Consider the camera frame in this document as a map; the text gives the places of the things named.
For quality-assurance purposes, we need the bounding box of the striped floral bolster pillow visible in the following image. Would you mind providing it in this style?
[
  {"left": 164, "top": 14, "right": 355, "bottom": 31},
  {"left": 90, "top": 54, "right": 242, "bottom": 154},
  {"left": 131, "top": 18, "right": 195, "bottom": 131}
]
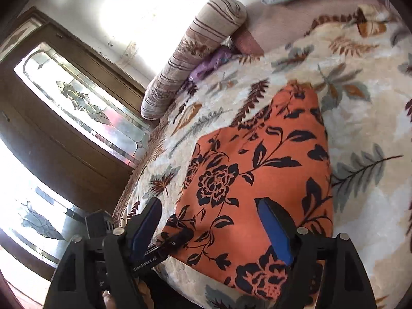
[{"left": 141, "top": 0, "right": 248, "bottom": 120}]

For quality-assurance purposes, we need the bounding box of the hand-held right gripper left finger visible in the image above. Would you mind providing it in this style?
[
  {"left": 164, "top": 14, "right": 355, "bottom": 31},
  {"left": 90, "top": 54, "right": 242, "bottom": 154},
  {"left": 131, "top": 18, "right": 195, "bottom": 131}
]
[{"left": 43, "top": 196, "right": 163, "bottom": 309}]

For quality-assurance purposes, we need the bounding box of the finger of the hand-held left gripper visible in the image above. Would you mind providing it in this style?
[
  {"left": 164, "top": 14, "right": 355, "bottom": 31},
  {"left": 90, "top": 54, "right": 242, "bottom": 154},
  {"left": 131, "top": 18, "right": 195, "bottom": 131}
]
[{"left": 160, "top": 228, "right": 195, "bottom": 255}]

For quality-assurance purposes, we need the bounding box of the cream leaf-print blanket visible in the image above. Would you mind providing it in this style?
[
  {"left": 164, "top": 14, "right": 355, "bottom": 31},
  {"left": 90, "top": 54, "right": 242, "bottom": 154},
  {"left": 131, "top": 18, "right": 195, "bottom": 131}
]
[{"left": 111, "top": 3, "right": 412, "bottom": 309}]

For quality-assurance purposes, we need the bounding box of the orange black floral garment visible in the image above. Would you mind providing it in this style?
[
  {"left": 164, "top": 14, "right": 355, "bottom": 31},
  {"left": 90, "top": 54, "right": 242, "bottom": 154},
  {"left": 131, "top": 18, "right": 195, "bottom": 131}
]
[{"left": 161, "top": 82, "right": 335, "bottom": 300}]

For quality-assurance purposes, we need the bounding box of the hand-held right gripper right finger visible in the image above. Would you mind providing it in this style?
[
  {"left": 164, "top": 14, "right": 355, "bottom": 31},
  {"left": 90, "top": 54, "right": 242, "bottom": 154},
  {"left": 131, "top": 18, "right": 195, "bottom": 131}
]
[{"left": 255, "top": 196, "right": 378, "bottom": 309}]

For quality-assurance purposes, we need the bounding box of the pink bed sheet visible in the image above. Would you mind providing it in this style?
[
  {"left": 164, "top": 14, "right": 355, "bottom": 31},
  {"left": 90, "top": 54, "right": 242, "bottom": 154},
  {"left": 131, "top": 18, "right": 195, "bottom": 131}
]
[{"left": 235, "top": 0, "right": 396, "bottom": 54}]

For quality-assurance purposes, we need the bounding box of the purple floral cloth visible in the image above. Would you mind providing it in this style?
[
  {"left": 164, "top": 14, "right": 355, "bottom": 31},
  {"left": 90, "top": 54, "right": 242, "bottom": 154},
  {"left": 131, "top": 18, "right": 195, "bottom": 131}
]
[{"left": 188, "top": 50, "right": 232, "bottom": 82}]

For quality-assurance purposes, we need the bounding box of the person's left hand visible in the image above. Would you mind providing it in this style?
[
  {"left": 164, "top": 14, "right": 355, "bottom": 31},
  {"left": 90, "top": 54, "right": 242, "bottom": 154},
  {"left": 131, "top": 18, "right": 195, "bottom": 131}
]
[{"left": 101, "top": 278, "right": 156, "bottom": 309}]

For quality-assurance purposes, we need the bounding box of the brown door with patterned glass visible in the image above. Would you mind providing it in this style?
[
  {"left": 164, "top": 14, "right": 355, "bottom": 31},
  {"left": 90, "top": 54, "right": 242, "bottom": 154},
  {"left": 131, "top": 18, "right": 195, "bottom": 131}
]
[
  {"left": 0, "top": 135, "right": 89, "bottom": 284},
  {"left": 0, "top": 8, "right": 158, "bottom": 207}
]

